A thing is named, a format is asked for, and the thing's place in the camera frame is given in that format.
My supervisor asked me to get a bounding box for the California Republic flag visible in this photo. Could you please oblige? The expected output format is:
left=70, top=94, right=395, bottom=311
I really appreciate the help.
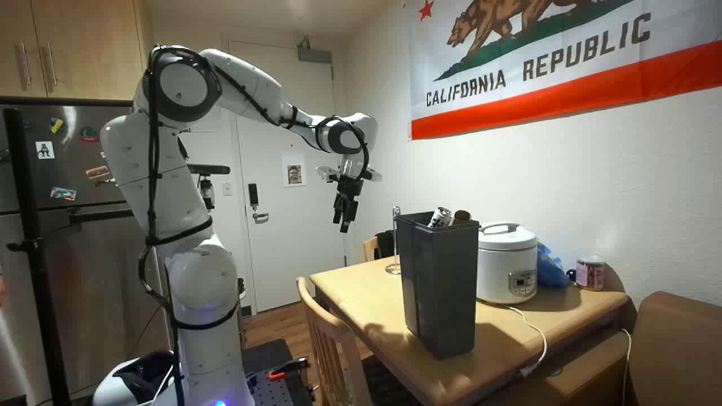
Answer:
left=408, top=0, right=722, bottom=140

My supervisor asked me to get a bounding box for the white rice cooker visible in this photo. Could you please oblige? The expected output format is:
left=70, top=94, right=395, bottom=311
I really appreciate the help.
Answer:
left=477, top=223, right=537, bottom=303

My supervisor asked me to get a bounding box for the wooden chair behind table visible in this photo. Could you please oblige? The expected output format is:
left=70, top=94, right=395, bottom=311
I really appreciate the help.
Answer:
left=363, top=230, right=394, bottom=262

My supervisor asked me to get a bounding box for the brown sofa armrest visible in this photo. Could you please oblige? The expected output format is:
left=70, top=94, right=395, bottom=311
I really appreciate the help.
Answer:
left=630, top=290, right=722, bottom=406

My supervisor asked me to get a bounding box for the wooden chair near robot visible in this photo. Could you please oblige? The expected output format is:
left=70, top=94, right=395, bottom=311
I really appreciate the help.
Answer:
left=297, top=277, right=372, bottom=406

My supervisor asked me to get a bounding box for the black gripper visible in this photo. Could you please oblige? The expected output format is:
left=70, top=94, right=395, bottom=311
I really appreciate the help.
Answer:
left=335, top=176, right=363, bottom=232

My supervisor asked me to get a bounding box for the pink mug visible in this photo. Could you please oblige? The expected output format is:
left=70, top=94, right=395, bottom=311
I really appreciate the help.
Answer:
left=576, top=259, right=607, bottom=290

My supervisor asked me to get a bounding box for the white power cable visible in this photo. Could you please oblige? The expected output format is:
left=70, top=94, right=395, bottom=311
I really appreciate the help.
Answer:
left=507, top=303, right=551, bottom=379

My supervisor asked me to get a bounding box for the dark grey landfill bin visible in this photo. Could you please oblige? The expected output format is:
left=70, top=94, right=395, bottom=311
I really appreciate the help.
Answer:
left=397, top=211, right=479, bottom=358

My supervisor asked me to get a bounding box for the wooden upper cabinet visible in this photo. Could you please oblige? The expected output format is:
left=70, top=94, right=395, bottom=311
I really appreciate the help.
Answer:
left=0, top=0, right=152, bottom=100

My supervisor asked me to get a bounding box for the white door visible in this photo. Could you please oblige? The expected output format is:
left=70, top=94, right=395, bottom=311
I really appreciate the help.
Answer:
left=225, top=40, right=351, bottom=314

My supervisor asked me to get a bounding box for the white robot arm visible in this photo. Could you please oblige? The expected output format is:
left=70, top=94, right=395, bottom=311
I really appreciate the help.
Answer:
left=99, top=44, right=377, bottom=406

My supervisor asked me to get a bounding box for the blue plastic bag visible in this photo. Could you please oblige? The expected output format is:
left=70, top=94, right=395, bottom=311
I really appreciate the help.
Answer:
left=537, top=243, right=572, bottom=289

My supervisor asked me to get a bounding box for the white drink can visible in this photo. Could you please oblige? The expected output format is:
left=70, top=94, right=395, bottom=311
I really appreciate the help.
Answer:
left=426, top=208, right=452, bottom=228

